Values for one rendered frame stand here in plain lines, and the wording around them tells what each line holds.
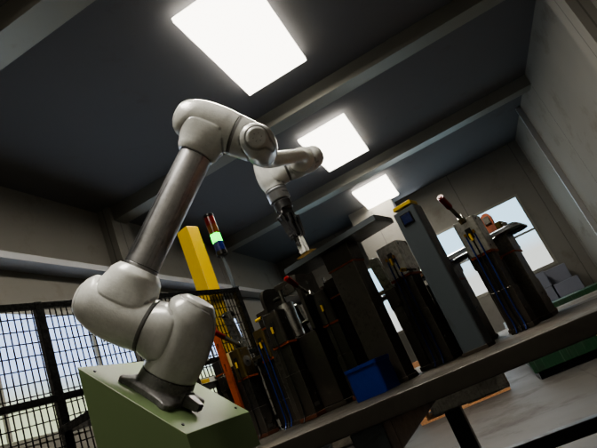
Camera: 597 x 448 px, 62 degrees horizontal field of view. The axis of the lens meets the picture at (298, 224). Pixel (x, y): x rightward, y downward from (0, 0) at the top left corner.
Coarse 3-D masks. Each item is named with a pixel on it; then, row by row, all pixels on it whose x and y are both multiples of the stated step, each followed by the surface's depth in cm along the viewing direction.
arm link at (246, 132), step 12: (240, 120) 149; (252, 120) 151; (240, 132) 148; (252, 132) 145; (264, 132) 146; (228, 144) 149; (240, 144) 148; (252, 144) 145; (264, 144) 146; (276, 144) 154; (240, 156) 152; (252, 156) 149; (264, 156) 150
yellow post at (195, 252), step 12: (192, 228) 315; (180, 240) 314; (192, 240) 309; (192, 252) 308; (204, 252) 312; (192, 264) 307; (204, 264) 307; (192, 276) 306; (204, 276) 301; (204, 288) 300; (216, 288) 304; (216, 300) 298; (216, 312) 294; (228, 336) 291; (228, 348) 287
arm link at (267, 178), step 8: (256, 168) 208; (264, 168) 206; (272, 168) 205; (280, 168) 205; (256, 176) 209; (264, 176) 205; (272, 176) 205; (280, 176) 205; (288, 176) 206; (264, 184) 205; (272, 184) 204; (280, 184) 205
